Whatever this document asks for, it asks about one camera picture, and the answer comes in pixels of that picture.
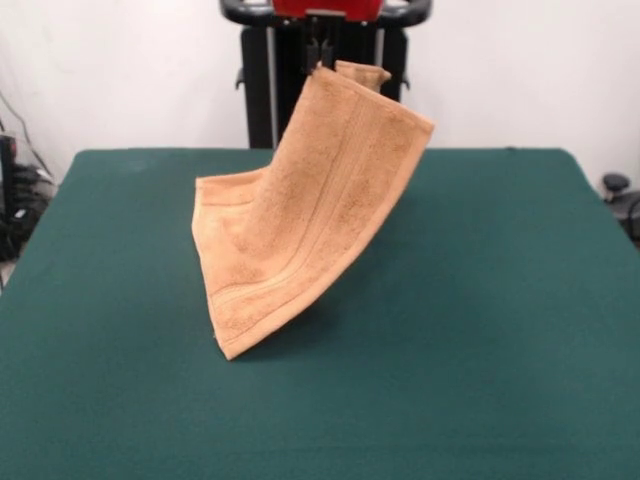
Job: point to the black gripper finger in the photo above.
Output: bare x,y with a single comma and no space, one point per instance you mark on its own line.
312,52
326,52

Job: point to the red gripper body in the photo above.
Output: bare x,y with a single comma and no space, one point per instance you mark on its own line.
360,9

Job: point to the orange terry towel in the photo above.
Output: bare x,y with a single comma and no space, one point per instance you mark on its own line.
320,200

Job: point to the black office chair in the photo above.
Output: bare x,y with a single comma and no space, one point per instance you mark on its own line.
616,182

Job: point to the black electronics box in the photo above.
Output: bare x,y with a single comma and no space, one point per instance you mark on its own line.
7,160

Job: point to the dark green table cloth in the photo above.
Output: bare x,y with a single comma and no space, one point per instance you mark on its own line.
100,300

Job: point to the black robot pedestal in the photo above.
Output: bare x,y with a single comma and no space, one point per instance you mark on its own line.
260,100

